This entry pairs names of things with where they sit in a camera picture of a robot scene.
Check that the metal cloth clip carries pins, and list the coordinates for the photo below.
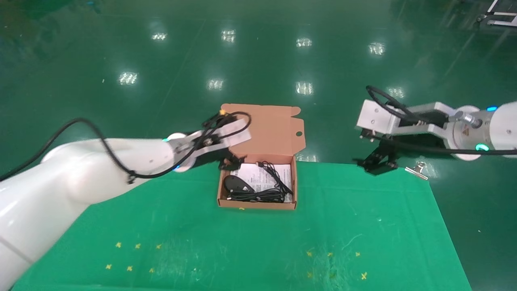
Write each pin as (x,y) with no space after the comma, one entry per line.
(417,171)

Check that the printed paper leaflet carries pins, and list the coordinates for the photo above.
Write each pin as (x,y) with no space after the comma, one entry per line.
(250,174)

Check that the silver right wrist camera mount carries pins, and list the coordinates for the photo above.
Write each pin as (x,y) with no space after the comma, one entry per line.
(379,117)

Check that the green table cloth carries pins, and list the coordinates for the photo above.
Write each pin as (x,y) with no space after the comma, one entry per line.
(202,234)

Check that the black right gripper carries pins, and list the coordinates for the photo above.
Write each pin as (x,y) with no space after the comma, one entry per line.
(416,142)

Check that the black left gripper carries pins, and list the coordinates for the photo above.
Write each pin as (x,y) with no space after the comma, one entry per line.
(214,155)

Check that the metal background frame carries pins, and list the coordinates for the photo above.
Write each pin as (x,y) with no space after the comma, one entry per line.
(501,23)

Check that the orange cardboard box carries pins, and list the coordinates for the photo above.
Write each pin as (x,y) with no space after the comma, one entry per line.
(262,125)

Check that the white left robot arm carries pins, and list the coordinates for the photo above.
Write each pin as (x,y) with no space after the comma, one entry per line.
(80,178)

